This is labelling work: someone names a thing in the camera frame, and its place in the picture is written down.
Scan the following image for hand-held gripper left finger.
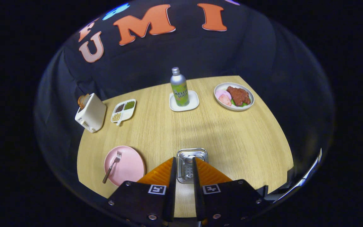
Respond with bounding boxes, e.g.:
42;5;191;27
107;157;177;223

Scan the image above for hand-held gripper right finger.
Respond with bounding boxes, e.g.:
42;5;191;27
192;157;268;221

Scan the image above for wooden-handled metal spoon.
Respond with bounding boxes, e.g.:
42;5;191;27
183;154;198;166

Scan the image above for wooden-handled metal fork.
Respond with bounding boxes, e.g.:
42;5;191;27
102;151;122;184

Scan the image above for pink round plate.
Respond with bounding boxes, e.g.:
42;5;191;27
104;146;146;187

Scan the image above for white square coaster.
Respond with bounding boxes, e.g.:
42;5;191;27
169;90;199;112

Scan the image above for white divided bean dish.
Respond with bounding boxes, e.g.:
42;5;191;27
111;99;136;126

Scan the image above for pink ham slices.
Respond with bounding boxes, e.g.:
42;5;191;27
216;90;232;106

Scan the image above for green soda bottle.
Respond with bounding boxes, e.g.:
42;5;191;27
170;67;190;107

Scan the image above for red-brown meat piece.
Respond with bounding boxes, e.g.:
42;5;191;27
227;86;251;106

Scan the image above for white oval food plate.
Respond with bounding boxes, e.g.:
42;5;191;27
214;83;255;111

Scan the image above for white toaster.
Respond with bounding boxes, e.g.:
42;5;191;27
75;93;107;133

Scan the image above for brown toast slice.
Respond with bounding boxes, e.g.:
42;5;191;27
78;94;90;110

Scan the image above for metal wire basket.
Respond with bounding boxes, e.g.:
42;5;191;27
176;148;208;184

